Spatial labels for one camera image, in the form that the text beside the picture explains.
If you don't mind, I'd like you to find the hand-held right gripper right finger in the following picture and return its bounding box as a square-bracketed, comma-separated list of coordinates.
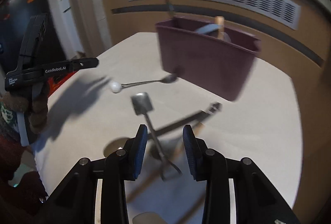
[182, 125, 302, 224]

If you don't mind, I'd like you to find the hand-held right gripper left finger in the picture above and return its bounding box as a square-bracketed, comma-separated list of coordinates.
[45, 124, 148, 224]

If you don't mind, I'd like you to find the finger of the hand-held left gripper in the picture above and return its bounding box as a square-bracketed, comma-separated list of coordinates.
[66, 57, 99, 73]

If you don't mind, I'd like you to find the shovel-shaped metal spoon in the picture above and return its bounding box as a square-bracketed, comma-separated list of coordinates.
[131, 92, 182, 181]

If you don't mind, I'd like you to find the maroon plastic utensil holder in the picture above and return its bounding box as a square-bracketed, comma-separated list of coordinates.
[155, 16, 262, 102]

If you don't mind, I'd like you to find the blue-grey rice spoon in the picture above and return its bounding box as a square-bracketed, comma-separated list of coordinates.
[195, 23, 220, 35]

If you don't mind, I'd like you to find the wooden spoon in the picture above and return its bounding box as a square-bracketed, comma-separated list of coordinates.
[215, 16, 225, 40]

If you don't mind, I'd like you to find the person's left forearm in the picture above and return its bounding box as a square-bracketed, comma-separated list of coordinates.
[0, 83, 51, 147]

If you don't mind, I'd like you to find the metal spoon with white knob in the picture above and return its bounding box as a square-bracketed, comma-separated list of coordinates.
[108, 73, 179, 94]

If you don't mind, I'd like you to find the white storage cabinet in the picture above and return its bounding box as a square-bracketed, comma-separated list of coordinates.
[44, 0, 84, 59]

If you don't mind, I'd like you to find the kitchen counter with wooden front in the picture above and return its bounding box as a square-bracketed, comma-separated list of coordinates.
[65, 0, 331, 80]

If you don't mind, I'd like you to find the dark red cloth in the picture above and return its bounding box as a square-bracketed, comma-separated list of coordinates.
[0, 133, 50, 217]

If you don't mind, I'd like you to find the black-handled utensil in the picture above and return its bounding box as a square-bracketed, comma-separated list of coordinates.
[155, 102, 222, 140]

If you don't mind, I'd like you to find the beige door frame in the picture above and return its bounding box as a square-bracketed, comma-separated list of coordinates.
[65, 0, 114, 59]

